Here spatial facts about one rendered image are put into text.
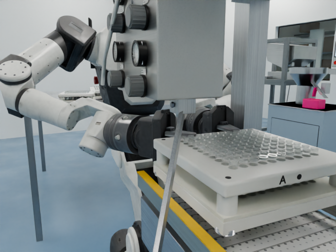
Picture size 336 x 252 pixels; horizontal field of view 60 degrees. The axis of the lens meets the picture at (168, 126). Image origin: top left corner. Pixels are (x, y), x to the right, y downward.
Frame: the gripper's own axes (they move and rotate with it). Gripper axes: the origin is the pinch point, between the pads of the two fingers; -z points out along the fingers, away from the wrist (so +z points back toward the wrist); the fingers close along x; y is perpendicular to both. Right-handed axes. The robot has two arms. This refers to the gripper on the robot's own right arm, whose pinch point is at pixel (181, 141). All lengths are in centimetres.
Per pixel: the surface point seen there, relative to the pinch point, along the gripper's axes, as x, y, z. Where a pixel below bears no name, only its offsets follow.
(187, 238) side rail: 9.4, 16.5, -11.3
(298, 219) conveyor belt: 11.1, -1.2, -22.6
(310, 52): -40, -379, 36
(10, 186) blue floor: 94, -85, 247
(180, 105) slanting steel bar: -9.0, 13.5, -8.2
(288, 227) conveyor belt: 11.1, 2.2, -21.8
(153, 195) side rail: 8.5, 9.2, 0.4
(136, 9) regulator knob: -21.9, 17.9, -4.0
